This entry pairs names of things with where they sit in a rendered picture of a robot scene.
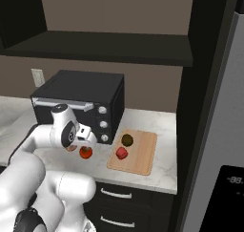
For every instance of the black drawer front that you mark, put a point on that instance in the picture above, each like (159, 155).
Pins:
(143, 221)
(139, 194)

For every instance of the black toaster oven door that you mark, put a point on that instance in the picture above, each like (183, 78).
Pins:
(43, 115)

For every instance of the red tomato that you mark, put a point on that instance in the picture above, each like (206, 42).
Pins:
(85, 152)

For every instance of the black toaster oven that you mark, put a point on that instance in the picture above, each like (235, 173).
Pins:
(85, 86)

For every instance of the grey fridge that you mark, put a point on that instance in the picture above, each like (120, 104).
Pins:
(222, 121)

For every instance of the pale onion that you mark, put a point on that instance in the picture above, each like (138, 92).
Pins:
(71, 148)

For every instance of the red bell pepper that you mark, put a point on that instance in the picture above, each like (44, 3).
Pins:
(122, 153)

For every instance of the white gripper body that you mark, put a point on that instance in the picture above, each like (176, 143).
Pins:
(86, 141)

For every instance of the wooden cutting board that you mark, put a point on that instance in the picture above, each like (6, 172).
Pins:
(139, 156)

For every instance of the dark green avocado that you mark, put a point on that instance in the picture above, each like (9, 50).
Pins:
(127, 140)

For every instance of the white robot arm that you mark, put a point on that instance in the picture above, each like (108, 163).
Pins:
(60, 185)

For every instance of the dark wall shelf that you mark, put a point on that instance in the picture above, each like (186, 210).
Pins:
(105, 48)

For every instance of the white wall outlet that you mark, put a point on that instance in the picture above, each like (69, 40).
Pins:
(38, 77)

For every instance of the tall dark cupboard panel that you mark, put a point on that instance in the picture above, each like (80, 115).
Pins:
(203, 67)

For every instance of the silver toaster oven knob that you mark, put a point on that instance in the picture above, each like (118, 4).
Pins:
(102, 110)
(104, 137)
(103, 124)

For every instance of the dark upper cupboard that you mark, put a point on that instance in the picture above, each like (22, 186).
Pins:
(19, 13)

